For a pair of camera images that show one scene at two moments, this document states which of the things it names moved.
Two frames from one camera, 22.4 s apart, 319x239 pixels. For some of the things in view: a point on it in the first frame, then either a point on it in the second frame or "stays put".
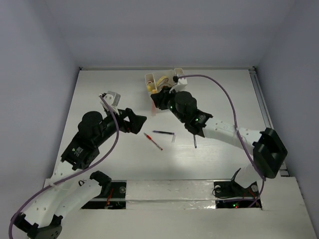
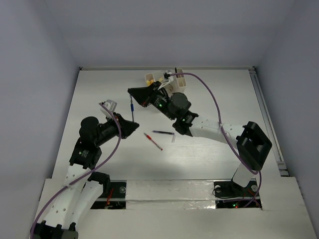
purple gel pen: [162, 132] stays put
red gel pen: [150, 138] stays put
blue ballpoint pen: [195, 145] to [132, 108]
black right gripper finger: [162, 98] to [143, 94]
